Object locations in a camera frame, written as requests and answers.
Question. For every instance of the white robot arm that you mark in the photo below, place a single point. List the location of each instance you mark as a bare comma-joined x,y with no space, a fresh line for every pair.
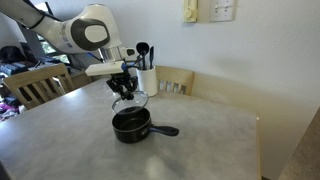
93,33

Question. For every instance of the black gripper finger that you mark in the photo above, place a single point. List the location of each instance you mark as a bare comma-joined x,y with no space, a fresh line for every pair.
120,91
133,90

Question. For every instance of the beige thermostat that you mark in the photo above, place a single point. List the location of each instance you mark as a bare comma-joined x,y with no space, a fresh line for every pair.
190,11

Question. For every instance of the black bag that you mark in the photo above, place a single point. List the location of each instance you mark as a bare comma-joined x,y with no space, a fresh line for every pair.
11,53

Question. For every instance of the glass lid with black knob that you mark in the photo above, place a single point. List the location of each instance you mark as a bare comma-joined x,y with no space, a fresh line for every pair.
140,100

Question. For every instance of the black spatula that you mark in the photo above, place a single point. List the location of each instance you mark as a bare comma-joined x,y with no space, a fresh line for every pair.
151,53

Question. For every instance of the window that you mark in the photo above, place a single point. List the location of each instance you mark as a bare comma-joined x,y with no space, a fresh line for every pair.
50,48

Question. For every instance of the stack of dark items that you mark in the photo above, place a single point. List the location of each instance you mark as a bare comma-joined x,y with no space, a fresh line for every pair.
11,68

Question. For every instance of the white light switch plate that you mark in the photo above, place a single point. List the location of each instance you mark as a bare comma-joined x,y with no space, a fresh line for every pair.
222,10

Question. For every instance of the wooden furniture piece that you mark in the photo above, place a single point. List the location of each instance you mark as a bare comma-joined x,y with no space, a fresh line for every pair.
80,80

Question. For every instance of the black ladle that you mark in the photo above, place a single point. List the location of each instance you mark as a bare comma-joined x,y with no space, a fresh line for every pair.
142,47

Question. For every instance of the purple cloth pile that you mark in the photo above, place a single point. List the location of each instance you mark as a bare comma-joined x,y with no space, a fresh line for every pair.
6,110

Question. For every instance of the wooden chair with long slats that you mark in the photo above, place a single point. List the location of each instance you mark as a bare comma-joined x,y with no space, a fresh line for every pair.
33,75

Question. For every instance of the wooden chair with short back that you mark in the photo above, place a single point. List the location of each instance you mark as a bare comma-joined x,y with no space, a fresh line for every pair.
176,75

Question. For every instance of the white utensil holder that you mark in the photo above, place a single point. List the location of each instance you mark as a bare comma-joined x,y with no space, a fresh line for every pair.
150,81

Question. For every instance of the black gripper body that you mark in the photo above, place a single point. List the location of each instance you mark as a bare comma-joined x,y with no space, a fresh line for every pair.
122,79

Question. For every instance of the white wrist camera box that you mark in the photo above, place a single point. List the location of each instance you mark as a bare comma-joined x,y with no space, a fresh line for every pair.
103,68

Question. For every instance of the brown speckled countertop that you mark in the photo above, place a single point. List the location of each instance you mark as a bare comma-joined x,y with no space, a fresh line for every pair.
303,156

